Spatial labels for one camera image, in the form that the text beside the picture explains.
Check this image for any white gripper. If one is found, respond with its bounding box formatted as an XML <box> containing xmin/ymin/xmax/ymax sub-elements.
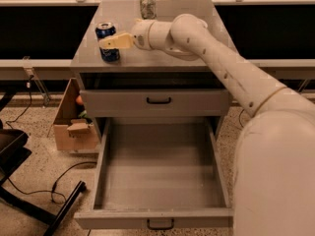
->
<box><xmin>98</xmin><ymin>20</ymin><xmax>155</xmax><ymax>50</ymax></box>

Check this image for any black drawer handle middle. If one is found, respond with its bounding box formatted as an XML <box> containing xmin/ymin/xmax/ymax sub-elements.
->
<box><xmin>147</xmin><ymin>218</ymin><xmax>174</xmax><ymax>231</ymax></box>

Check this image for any black chair base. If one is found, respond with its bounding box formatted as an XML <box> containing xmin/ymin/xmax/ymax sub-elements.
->
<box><xmin>0</xmin><ymin>94</ymin><xmax>95</xmax><ymax>236</ymax></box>

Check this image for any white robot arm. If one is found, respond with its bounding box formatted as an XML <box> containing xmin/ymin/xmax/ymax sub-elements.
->
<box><xmin>99</xmin><ymin>14</ymin><xmax>315</xmax><ymax>236</ymax></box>

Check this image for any orange ball in box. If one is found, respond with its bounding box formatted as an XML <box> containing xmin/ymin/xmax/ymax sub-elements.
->
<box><xmin>76</xmin><ymin>95</ymin><xmax>84</xmax><ymax>105</ymax></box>

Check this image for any open grey middle drawer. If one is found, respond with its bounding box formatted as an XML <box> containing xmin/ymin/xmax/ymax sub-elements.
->
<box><xmin>75</xmin><ymin>118</ymin><xmax>233</xmax><ymax>229</ymax></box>

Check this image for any grey drawer cabinet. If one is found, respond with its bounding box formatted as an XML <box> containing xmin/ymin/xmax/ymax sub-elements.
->
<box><xmin>71</xmin><ymin>0</ymin><xmax>227</xmax><ymax>136</ymax></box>

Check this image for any green white soda can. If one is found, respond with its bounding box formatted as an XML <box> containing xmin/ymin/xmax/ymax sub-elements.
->
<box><xmin>140</xmin><ymin>0</ymin><xmax>156</xmax><ymax>20</ymax></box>

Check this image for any cardboard box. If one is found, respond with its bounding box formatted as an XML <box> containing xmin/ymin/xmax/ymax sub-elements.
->
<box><xmin>53</xmin><ymin>79</ymin><xmax>98</xmax><ymax>150</ymax></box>

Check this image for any black cable left floor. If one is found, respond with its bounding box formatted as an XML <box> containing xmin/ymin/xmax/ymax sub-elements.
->
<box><xmin>7</xmin><ymin>161</ymin><xmax>97</xmax><ymax>205</ymax></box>

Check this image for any blue pepsi can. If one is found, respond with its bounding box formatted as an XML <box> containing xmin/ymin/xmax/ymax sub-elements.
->
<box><xmin>94</xmin><ymin>22</ymin><xmax>120</xmax><ymax>62</ymax></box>

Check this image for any black cable floor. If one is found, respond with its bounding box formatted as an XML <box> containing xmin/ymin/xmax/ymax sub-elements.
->
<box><xmin>7</xmin><ymin>161</ymin><xmax>97</xmax><ymax>205</ymax></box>
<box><xmin>237</xmin><ymin>107</ymin><xmax>246</xmax><ymax>129</ymax></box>

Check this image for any black drawer handle top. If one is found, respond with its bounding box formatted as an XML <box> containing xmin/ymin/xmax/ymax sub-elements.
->
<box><xmin>146</xmin><ymin>97</ymin><xmax>171</xmax><ymax>105</ymax></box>

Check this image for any closed grey top drawer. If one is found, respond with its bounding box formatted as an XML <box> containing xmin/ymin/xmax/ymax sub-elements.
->
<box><xmin>80</xmin><ymin>89</ymin><xmax>230</xmax><ymax>117</ymax></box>

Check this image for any black cable right floor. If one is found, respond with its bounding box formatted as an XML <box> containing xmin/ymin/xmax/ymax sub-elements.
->
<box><xmin>237</xmin><ymin>107</ymin><xmax>246</xmax><ymax>129</ymax></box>

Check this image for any black drawer handle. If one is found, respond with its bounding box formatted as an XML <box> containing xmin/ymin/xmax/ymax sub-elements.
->
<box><xmin>146</xmin><ymin>97</ymin><xmax>171</xmax><ymax>105</ymax></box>
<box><xmin>147</xmin><ymin>218</ymin><xmax>174</xmax><ymax>231</ymax></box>

